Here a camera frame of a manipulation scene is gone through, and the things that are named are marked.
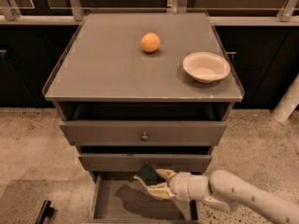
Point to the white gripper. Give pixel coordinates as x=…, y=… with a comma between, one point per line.
x=179, y=187

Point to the green yellow sponge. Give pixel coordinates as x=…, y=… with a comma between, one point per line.
x=148, y=176

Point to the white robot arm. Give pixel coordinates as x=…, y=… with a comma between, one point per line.
x=256, y=165

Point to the grey bottom drawer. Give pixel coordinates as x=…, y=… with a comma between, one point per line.
x=119, y=199

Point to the grey drawer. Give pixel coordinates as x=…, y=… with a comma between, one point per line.
x=133, y=162
x=143, y=133
x=119, y=199

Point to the grey middle drawer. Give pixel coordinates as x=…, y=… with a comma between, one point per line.
x=133, y=162

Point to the grey drawer cabinet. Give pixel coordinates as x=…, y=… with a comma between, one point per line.
x=106, y=75

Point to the grey top drawer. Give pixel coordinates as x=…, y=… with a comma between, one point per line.
x=143, y=133

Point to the black object on floor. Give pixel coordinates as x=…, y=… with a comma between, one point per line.
x=46, y=211

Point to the white paper bowl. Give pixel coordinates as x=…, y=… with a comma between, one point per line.
x=206, y=67

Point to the orange fruit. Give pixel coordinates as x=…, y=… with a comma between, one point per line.
x=150, y=42

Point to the dark background cabinets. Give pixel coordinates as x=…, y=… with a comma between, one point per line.
x=28, y=54

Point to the metal railing frame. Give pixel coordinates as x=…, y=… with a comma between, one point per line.
x=219, y=12

